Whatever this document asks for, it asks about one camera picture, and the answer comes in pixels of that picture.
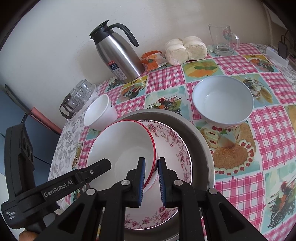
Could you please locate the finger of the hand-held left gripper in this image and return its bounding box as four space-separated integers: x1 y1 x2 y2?
77 158 112 183

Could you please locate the white power strip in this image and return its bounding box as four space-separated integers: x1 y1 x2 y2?
266 46 289 68

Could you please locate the black charger adapter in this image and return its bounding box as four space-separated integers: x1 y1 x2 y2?
278 41 288 59

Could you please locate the stainless steel basin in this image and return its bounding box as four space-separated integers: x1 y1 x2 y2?
88 109 215 241

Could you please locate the small clear glass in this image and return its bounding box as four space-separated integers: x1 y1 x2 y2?
69 89 89 109
74 79 96 99

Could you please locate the white round tray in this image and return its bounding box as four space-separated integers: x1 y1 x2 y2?
62 83 99 121

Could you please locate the plain white bowl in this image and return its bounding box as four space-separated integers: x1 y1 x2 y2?
192 76 255 129

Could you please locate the stainless steel thermos jug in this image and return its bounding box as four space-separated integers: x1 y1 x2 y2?
89 20 145 84

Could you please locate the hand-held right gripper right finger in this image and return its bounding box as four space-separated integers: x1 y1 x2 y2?
158 157 265 241

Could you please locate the clear glass mug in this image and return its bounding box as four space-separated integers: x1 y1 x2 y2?
208 24 240 57

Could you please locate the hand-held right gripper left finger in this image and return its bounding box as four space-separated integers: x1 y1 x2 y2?
47 157 147 241

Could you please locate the pink panel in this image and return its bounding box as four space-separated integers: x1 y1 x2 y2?
29 106 63 135

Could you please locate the white cup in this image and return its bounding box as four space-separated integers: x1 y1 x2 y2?
84 94 118 131

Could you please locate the red-rimmed floral bowl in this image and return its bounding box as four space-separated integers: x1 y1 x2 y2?
87 120 158 194

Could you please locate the pink floral plate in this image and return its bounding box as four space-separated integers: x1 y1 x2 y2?
125 120 193 229

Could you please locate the white grey floral cloth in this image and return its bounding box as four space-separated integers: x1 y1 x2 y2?
48 43 296 209

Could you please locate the bag of white steamed buns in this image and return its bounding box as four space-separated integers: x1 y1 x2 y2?
165 36 208 66

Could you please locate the orange snack packet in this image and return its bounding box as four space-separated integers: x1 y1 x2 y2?
141 50 168 70

